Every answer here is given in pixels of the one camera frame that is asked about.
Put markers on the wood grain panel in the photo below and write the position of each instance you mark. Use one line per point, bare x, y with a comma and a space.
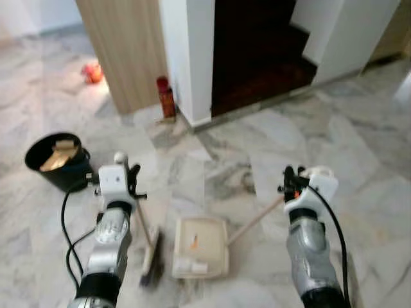
125, 51

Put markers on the small orange red object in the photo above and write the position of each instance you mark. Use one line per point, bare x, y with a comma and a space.
93, 74

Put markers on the dark wooden staircase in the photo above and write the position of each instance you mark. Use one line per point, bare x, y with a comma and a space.
257, 58

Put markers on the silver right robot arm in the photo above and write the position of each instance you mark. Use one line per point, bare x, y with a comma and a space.
311, 256

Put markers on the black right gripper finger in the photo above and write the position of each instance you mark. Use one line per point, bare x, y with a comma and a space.
294, 172
284, 188

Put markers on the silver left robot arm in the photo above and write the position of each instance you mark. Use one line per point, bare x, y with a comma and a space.
109, 250

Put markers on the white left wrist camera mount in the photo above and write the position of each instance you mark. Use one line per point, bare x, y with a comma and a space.
114, 185

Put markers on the black plastic bucket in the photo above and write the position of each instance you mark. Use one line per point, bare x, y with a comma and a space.
64, 179

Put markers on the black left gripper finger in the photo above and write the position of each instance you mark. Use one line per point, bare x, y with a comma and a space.
130, 173
136, 173

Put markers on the red spray can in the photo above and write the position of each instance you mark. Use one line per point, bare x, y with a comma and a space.
166, 99

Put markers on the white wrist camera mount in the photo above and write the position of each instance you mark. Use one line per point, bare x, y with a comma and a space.
114, 185
321, 186

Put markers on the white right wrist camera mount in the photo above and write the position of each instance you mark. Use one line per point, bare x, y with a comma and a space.
321, 186

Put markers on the brown cardboard piece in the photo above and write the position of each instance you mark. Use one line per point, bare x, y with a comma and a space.
59, 157

